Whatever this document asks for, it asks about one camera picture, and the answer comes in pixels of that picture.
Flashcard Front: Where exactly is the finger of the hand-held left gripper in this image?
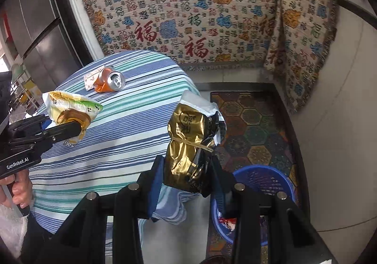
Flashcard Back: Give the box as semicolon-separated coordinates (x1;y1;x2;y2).
29;121;86;150
10;115;49;135

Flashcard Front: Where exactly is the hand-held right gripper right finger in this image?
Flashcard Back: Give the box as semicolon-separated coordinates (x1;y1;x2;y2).
208;155;339;264

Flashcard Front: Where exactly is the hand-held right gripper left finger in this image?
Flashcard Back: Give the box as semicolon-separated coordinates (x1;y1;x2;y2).
38;155;165;264

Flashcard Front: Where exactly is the pale yellow green snack packet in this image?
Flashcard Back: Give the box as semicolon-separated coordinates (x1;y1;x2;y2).
42;91;103;147

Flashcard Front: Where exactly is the blue plastic basket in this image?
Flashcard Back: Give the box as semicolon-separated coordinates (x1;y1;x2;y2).
210;164;296;245

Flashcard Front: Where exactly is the black gold foil packet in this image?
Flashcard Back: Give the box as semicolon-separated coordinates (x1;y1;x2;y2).
163;90;227;197

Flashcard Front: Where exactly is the person's left hand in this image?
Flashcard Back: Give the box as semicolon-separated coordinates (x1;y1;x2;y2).
0;174;35;209

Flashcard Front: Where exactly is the red foil snack packet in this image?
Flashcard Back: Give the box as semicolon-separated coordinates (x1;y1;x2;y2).
219;217;236;230

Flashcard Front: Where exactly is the blue green striped tablecloth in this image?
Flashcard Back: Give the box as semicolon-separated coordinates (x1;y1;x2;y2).
28;50;201;253

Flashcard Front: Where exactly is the small white printed wrapper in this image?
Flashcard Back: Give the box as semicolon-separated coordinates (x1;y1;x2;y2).
83;68;103;91

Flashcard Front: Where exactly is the crushed orange drink can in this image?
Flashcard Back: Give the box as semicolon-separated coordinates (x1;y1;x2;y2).
94;66;126;93

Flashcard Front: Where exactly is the hexagon patterned floor mat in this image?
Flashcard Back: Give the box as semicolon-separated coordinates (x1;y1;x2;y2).
206;91;301;256

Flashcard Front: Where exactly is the grey steel refrigerator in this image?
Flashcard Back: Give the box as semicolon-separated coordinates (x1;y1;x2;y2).
0;0;93;93

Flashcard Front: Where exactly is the printed patterned blanket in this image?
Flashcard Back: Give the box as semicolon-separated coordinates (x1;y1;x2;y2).
263;0;338;114
82;0;283;65

